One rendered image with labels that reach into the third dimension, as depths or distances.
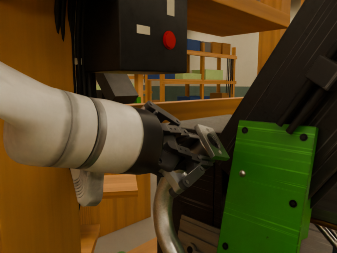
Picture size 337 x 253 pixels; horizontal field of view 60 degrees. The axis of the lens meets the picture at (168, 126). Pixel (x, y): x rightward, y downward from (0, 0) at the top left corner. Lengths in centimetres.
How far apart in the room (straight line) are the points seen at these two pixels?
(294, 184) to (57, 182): 39
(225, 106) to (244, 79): 990
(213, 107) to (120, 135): 77
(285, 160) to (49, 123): 31
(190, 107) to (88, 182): 64
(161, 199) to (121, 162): 18
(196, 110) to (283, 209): 58
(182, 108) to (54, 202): 48
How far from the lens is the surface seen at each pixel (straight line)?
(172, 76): 580
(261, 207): 45
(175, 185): 34
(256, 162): 45
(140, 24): 53
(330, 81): 40
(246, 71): 1094
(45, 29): 55
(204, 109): 98
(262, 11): 86
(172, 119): 40
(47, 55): 55
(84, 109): 26
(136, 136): 29
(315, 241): 96
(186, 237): 55
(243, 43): 1111
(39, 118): 23
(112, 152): 28
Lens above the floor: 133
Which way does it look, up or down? 8 degrees down
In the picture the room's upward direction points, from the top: straight up
